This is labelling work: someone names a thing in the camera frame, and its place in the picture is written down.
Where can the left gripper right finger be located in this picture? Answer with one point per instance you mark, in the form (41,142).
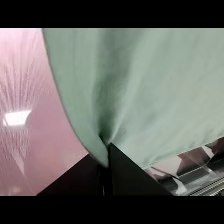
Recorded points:
(130,176)

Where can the pale green garment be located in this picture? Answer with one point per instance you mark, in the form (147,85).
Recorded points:
(140,90)

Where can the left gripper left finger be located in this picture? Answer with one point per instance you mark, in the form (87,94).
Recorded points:
(78,181)

